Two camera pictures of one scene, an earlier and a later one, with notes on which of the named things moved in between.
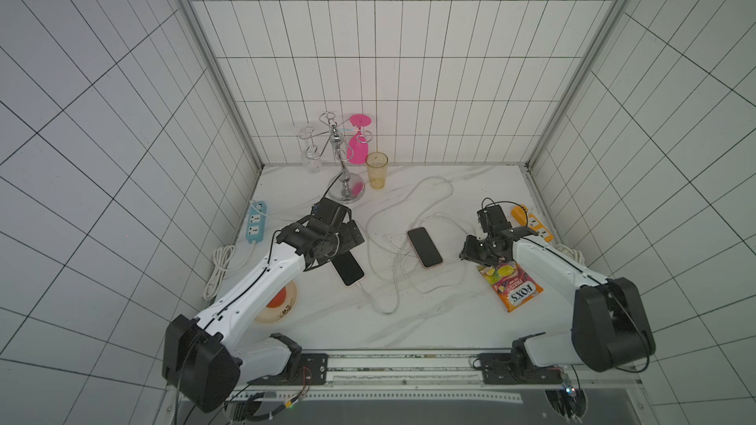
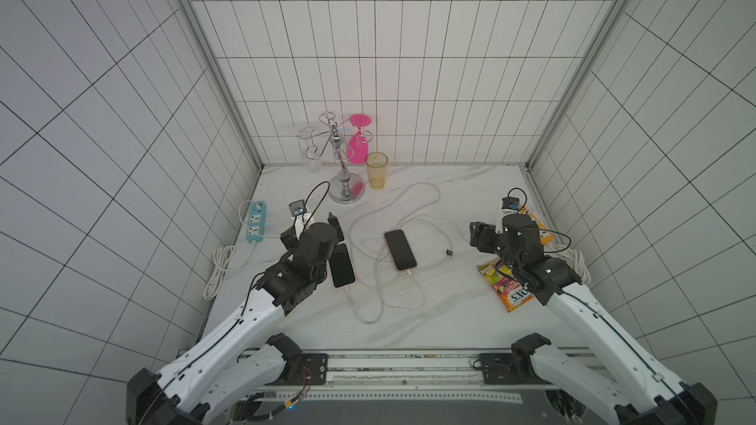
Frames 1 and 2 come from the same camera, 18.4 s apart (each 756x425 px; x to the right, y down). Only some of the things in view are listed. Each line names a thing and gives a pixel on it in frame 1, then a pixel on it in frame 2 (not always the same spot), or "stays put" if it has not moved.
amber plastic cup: (377, 165) stays put
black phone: (424, 248) -> (400, 250)
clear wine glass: (311, 158) stays put
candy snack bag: (513, 285) stays put
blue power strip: (257, 215) stays put
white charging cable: (466, 256) -> (389, 241)
